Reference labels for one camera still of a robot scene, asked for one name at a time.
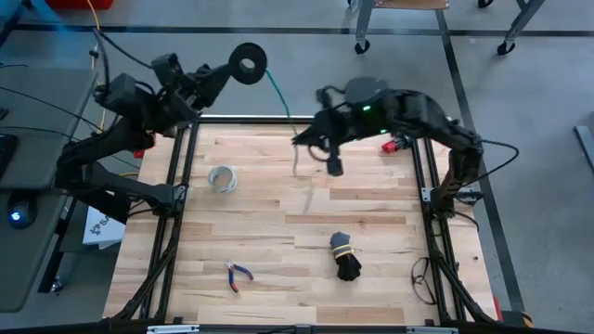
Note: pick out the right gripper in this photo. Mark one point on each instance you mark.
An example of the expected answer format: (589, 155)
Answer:
(336, 139)

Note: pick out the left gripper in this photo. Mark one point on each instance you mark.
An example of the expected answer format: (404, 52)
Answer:
(185, 97)

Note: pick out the black round spool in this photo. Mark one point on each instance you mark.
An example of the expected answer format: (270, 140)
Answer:
(260, 69)

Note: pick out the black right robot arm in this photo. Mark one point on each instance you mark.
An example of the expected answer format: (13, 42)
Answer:
(417, 116)

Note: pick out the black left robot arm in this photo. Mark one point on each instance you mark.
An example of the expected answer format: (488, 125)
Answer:
(125, 99)

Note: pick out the red black hand tool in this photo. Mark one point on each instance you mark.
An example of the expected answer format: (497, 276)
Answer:
(389, 147)

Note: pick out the white tape roll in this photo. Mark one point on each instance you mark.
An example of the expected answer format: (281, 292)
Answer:
(210, 179)

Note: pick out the red table clamp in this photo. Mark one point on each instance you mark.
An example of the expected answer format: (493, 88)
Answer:
(497, 308)
(138, 154)

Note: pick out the wooden top wheeled cart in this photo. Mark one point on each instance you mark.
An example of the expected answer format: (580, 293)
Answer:
(364, 23)

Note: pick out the black glove yellow stripe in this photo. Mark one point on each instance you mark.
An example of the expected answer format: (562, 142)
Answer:
(345, 264)

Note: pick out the red floor bin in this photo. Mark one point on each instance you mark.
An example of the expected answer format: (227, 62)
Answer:
(79, 3)

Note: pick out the clear safety glasses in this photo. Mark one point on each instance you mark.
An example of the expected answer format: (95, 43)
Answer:
(419, 269)

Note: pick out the white printed box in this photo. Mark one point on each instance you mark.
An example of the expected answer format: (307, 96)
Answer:
(99, 229)

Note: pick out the blue metal stand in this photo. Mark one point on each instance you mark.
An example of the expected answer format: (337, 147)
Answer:
(9, 18)

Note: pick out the black keyboard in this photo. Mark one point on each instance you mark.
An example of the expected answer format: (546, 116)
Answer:
(5, 153)

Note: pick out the black computer mouse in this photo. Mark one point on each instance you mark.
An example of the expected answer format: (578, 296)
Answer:
(23, 206)

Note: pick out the grey desk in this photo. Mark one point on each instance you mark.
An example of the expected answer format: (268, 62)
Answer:
(28, 260)

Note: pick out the black orange floor object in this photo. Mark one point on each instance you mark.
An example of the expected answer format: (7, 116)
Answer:
(515, 319)

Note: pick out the grey metal bar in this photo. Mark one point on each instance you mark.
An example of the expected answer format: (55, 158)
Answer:
(585, 144)

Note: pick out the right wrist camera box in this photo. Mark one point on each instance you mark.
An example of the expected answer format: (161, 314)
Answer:
(331, 120)

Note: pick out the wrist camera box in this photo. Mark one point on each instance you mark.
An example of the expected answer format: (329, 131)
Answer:
(165, 67)
(331, 120)

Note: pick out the black aluminium table frame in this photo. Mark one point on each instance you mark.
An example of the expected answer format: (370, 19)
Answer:
(241, 120)

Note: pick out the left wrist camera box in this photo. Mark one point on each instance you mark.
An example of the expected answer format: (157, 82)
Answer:
(165, 67)

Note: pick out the silver aluminium rail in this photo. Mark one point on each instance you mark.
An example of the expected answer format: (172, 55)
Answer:
(171, 329)
(431, 330)

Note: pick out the grey wheeled cart frame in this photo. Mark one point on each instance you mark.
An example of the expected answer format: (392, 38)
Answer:
(522, 21)

